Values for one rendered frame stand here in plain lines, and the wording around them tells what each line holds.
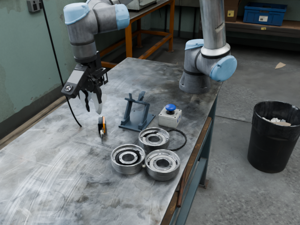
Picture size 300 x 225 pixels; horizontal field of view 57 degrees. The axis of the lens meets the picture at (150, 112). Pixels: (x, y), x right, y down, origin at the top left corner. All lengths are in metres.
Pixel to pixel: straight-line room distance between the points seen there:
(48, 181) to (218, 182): 1.36
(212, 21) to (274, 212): 1.28
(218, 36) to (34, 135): 0.77
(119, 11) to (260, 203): 1.49
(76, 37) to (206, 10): 0.48
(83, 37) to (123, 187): 0.46
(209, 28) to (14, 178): 0.83
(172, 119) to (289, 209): 1.18
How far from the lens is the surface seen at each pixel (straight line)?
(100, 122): 1.03
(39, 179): 0.91
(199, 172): 1.71
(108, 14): 0.90
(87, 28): 0.88
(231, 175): 2.09
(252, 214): 1.89
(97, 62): 0.96
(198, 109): 1.19
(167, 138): 0.96
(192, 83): 1.30
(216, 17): 1.09
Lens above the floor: 1.40
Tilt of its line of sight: 31 degrees down
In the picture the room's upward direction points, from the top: straight up
